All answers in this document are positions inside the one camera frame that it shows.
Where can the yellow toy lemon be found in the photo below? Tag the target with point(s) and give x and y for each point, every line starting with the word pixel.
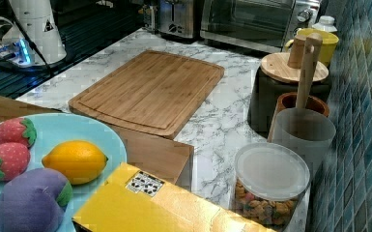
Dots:
pixel 79 160

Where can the purple plush eggplant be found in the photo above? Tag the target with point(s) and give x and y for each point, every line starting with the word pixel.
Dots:
pixel 34 201

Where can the wooden box under plate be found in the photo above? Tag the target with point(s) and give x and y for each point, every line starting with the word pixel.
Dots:
pixel 167 159

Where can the black container with wooden lid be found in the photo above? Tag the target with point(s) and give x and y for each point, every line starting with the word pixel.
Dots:
pixel 279 73

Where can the frosted white plastic cup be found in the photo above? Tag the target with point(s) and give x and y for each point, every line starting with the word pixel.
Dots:
pixel 306 132

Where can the yellow mug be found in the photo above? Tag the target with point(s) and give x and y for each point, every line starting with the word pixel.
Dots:
pixel 328 45

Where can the wooden pestle stick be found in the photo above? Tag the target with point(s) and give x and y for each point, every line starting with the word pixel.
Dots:
pixel 312 47

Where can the red plush strawberry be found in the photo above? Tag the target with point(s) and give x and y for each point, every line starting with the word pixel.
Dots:
pixel 14 159
pixel 18 130

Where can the stainless steel toaster oven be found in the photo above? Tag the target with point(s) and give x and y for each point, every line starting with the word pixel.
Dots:
pixel 263 25

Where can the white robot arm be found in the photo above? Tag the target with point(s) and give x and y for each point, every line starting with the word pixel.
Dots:
pixel 30 38

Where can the bamboo cutting board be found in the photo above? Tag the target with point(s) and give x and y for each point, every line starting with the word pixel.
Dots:
pixel 155 92

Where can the white plastic bottle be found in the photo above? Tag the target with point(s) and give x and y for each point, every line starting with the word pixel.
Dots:
pixel 325 23

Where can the brown wooden cup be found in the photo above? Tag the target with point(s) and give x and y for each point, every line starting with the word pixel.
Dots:
pixel 288 100

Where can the clear cereal jar with lid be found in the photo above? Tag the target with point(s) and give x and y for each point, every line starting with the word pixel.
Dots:
pixel 269 182

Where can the yellow cardboard box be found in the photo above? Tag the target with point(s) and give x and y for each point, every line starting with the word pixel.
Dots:
pixel 132 200

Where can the lower red plush strawberry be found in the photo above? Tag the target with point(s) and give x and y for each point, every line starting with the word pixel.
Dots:
pixel 14 159

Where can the upper red plush strawberry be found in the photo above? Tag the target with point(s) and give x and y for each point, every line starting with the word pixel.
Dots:
pixel 18 130

